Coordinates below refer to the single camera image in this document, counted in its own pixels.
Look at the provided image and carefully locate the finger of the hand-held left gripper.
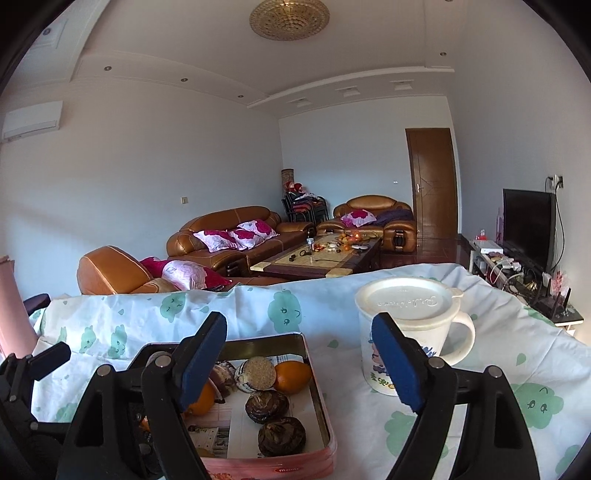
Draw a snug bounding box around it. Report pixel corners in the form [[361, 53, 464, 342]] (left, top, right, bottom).
[[128, 342, 182, 370], [28, 342, 72, 381]]

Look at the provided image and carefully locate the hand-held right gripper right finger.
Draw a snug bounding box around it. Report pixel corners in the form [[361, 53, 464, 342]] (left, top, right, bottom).
[[370, 311, 539, 480]]

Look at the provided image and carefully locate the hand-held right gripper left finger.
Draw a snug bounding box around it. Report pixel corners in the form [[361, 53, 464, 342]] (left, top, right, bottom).
[[60, 311, 229, 480]]

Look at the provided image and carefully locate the dark brown round fruit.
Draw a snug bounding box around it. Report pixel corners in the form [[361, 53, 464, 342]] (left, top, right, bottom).
[[212, 361, 238, 398], [257, 416, 308, 457], [245, 390, 291, 424]]

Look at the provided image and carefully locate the orange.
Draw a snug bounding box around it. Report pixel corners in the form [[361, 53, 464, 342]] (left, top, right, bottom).
[[187, 381, 217, 417], [274, 361, 312, 394]]

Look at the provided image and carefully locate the tan faced round fruit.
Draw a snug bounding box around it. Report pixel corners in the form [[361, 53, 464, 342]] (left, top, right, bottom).
[[235, 356, 278, 393]]

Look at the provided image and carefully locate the pink metal tin box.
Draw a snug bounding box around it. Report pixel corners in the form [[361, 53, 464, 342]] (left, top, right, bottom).
[[124, 332, 338, 480]]

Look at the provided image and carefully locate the white cartoon mug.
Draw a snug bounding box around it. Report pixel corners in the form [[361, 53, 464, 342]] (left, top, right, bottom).
[[359, 307, 476, 397]]

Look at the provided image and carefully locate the cream mug lid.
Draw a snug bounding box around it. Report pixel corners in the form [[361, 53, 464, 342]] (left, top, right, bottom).
[[355, 277, 464, 330]]

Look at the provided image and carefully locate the newspaper tin lining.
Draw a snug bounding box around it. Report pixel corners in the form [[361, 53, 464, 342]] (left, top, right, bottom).
[[185, 355, 326, 460]]

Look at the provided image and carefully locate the magenta cloth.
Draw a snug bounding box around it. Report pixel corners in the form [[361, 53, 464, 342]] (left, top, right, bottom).
[[140, 257, 234, 291]]

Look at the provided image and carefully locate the brown leather armchair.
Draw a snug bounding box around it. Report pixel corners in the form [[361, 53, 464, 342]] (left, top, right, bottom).
[[77, 246, 287, 296], [318, 195, 417, 252]]

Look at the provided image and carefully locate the pale pink pillow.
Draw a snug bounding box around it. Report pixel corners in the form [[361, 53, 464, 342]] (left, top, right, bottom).
[[161, 260, 207, 291]]

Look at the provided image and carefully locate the cloud print tablecloth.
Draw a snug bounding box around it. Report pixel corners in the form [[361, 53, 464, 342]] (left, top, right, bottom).
[[28, 262, 591, 480]]

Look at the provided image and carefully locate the dark wooden coffee table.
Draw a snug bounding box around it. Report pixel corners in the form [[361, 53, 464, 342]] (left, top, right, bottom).
[[249, 233, 383, 281]]

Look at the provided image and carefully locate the pink floral pillow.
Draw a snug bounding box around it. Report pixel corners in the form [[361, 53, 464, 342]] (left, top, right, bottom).
[[341, 210, 377, 228], [193, 229, 241, 253], [237, 219, 280, 241], [228, 227, 260, 251]]

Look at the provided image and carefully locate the purple blanket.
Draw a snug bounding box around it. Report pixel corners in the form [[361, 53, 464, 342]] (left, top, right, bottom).
[[374, 209, 414, 227]]

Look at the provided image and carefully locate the long brown leather sofa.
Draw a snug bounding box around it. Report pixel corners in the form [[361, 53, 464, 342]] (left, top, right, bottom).
[[166, 206, 317, 273]]

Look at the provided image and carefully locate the stack of black chairs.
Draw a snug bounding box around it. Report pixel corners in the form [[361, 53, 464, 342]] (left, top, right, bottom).
[[281, 191, 328, 224]]

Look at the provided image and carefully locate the black television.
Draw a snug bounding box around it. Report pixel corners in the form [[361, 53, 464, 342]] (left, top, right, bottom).
[[502, 188, 557, 273]]

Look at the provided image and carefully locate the brown wooden door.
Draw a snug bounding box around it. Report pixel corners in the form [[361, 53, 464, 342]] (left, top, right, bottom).
[[405, 128, 459, 241]]

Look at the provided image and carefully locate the white air conditioner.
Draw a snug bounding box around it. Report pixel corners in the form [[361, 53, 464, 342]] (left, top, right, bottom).
[[2, 100, 63, 141]]

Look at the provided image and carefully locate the gold ceiling lamp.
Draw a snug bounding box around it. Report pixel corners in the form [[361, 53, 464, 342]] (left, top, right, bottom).
[[249, 0, 331, 41]]

